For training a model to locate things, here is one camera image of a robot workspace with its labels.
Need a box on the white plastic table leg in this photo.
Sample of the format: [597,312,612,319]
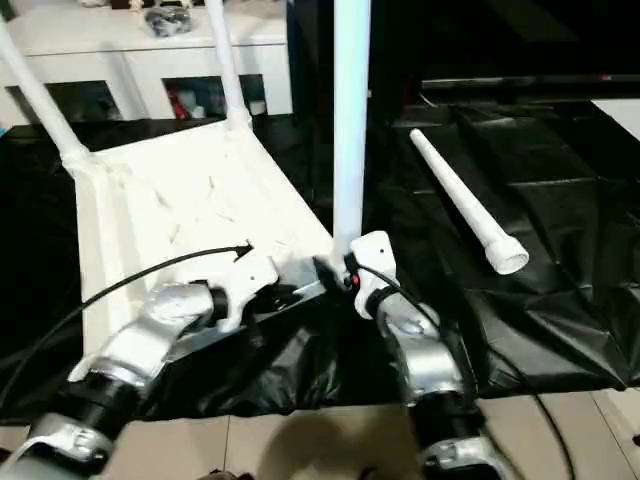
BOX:
[329,0,374,274]
[0,19,96,171]
[408,128,530,275]
[204,0,252,135]

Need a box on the white plastic table top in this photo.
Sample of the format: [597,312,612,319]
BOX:
[67,119,341,384]

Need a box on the black work mat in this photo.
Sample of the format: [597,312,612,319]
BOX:
[0,102,640,426]

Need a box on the black low shelf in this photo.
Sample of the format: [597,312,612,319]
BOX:
[422,74,640,104]

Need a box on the white cabinet with glass doors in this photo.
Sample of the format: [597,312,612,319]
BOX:
[0,0,294,124]

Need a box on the clear bag of dark parts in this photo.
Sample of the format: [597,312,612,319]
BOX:
[143,7,194,37]

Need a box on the white flat panel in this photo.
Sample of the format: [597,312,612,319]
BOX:
[589,98,640,132]

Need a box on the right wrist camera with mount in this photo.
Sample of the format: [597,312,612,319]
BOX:
[347,230,399,321]

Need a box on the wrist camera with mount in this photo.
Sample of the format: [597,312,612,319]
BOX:
[347,230,399,321]
[209,247,281,334]

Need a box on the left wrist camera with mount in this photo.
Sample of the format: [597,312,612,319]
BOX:
[209,247,281,334]

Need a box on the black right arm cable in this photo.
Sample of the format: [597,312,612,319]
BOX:
[357,264,576,480]

